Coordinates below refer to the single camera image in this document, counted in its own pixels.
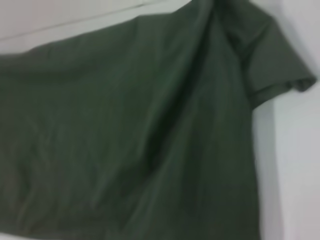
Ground dark green FREE t-shirt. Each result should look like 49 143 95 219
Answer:
0 0 318 240

